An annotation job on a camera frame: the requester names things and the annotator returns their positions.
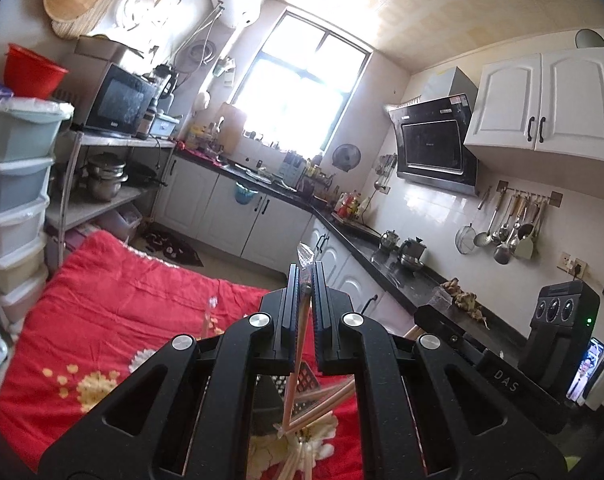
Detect white plastic colander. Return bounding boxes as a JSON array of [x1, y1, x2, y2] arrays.
[[114, 0, 170, 31]]

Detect black microwave oven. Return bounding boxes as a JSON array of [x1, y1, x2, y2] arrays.
[[62, 55, 160, 138]]

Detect pale blue plastic box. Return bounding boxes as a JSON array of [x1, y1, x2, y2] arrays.
[[149, 114, 183, 138]]

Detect smartphone with lit screen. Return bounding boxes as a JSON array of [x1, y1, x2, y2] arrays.
[[566, 338, 604, 403]]

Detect black air fryer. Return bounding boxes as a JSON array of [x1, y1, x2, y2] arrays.
[[519, 281, 601, 411]]

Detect group of chopsticks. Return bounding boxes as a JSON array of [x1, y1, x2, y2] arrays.
[[200, 296, 357, 480]]

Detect beige cutting board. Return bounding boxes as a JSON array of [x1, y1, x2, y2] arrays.
[[217, 102, 247, 153]]

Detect white base cabinets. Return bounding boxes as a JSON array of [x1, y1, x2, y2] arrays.
[[152, 155, 418, 336]]

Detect red floral blanket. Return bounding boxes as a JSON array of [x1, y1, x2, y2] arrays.
[[0, 230, 355, 480]]

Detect row of hanging kitchen utensils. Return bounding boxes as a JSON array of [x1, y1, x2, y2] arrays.
[[454, 180, 565, 266]]

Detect black blender jug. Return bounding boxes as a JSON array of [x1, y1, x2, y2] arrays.
[[154, 62, 178, 101]]

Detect cluster of condiment bottles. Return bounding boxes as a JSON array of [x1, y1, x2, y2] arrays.
[[332, 190, 373, 218]]

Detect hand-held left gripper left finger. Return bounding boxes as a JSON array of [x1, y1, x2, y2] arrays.
[[37, 262, 303, 480]]

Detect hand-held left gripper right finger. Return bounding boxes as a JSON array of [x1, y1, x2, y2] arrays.
[[312, 260, 568, 480]]

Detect stacked metal pots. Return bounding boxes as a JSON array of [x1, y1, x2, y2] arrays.
[[84, 152, 130, 201]]

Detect dark patterned floor mat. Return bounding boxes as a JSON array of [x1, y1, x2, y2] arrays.
[[142, 225, 205, 267]]

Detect dark green utensil holder basket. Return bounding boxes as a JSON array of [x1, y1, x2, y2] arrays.
[[254, 362, 319, 428]]

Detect wall power socket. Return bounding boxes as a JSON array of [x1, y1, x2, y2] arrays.
[[561, 252, 589, 278]]

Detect pile of ginger roots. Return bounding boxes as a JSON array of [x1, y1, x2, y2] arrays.
[[439, 279, 490, 328]]

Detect black range hood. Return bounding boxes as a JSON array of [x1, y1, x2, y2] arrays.
[[384, 66, 479, 196]]

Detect grey round basin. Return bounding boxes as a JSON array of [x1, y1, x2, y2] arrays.
[[575, 28, 604, 50]]

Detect plastic drawer tower teal top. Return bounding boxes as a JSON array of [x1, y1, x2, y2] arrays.
[[0, 96, 76, 323]]

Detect kitchen window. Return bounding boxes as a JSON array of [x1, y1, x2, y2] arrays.
[[230, 8, 373, 158]]

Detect metal shelf table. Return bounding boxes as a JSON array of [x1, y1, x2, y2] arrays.
[[44, 127, 178, 271]]

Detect dark brown bottle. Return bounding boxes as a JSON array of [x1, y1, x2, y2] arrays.
[[136, 99, 158, 141]]

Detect black kitchen countertop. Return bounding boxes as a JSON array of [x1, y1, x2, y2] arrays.
[[174, 150, 533, 361]]

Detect black frying pan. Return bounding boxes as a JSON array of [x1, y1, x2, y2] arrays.
[[127, 160, 168, 186]]

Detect red plastic basin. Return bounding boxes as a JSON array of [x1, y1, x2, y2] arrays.
[[3, 43, 69, 100]]

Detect white wall cabinet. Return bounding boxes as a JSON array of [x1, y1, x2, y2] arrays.
[[463, 45, 604, 166]]

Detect small wall fan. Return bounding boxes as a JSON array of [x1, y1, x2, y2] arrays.
[[332, 143, 360, 171]]

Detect large metal kettle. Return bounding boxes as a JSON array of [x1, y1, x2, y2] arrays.
[[398, 236, 429, 268]]

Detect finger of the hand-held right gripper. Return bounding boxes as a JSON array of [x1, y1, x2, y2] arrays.
[[414, 304, 483, 373]]

